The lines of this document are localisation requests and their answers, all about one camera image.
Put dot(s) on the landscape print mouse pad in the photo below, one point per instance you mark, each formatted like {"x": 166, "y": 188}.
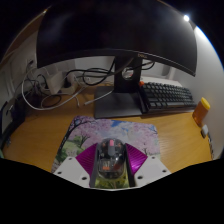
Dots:
{"x": 100, "y": 130}

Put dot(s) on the black keyboard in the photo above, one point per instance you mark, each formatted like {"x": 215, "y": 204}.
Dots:
{"x": 168, "y": 96}

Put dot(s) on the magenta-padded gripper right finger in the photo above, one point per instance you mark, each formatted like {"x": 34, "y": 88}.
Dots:
{"x": 141, "y": 166}

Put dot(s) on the white wall outlet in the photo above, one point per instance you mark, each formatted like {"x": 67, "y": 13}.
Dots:
{"x": 30, "y": 65}

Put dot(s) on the black laptop case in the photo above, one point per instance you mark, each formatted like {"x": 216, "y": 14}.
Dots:
{"x": 11, "y": 116}

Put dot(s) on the small white box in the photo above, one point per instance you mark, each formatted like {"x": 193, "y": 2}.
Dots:
{"x": 204, "y": 131}

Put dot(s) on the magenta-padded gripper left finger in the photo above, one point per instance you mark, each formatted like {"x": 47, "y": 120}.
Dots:
{"x": 80, "y": 166}

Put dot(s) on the orange pill bottle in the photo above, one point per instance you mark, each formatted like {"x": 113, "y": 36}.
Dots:
{"x": 200, "y": 113}

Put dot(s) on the black computer monitor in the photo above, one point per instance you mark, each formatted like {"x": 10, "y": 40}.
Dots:
{"x": 116, "y": 30}

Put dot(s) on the transparent computer mouse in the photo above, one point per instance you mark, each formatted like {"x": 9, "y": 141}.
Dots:
{"x": 111, "y": 160}

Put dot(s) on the white power strip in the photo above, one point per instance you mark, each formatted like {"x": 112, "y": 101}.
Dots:
{"x": 60, "y": 83}

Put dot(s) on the bright lamp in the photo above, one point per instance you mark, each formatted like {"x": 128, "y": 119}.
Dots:
{"x": 186, "y": 18}

